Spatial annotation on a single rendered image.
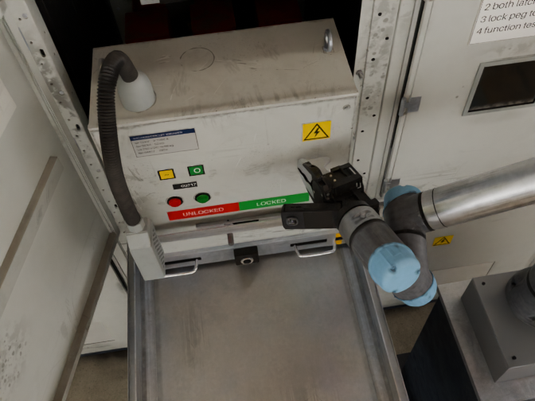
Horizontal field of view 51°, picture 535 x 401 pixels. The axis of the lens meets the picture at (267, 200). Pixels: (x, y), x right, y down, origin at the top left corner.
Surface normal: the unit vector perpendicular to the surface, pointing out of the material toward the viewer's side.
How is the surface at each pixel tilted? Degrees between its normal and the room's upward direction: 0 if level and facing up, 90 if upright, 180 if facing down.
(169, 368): 0
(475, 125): 90
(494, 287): 3
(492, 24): 90
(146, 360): 0
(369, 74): 90
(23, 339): 90
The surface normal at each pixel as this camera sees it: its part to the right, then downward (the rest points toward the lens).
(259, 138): 0.14, 0.81
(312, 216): -0.13, 0.64
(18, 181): 0.99, 0.08
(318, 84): -0.04, -0.56
